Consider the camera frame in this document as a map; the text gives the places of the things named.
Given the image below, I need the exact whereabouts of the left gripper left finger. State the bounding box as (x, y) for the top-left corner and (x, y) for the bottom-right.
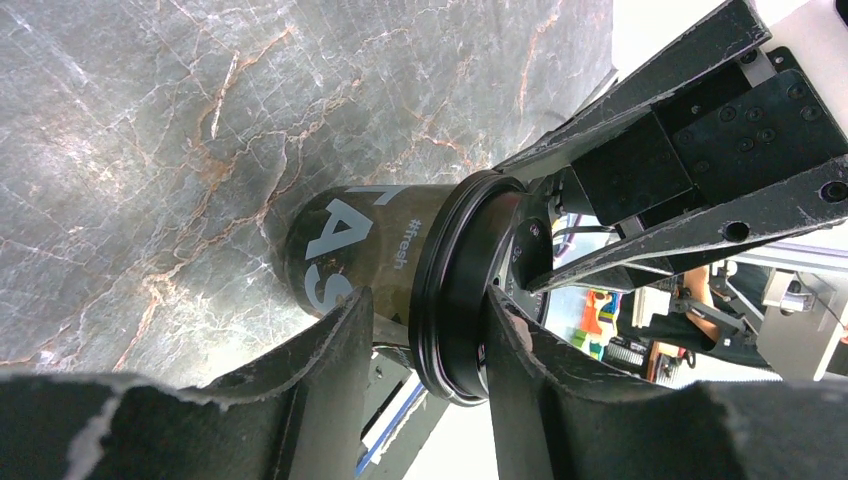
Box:
(1, 288), (373, 479)

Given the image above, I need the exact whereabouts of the black plastic cup lid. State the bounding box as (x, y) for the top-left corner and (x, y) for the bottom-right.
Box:
(409, 170), (554, 407)

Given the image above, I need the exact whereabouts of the black paper coffee cup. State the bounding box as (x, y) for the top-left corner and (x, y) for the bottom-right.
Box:
(279, 184), (454, 325)

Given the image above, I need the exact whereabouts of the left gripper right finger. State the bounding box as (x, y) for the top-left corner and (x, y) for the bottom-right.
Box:
(483, 288), (847, 479)

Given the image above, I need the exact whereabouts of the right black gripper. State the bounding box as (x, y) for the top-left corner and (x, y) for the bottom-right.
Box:
(494, 1), (847, 293)

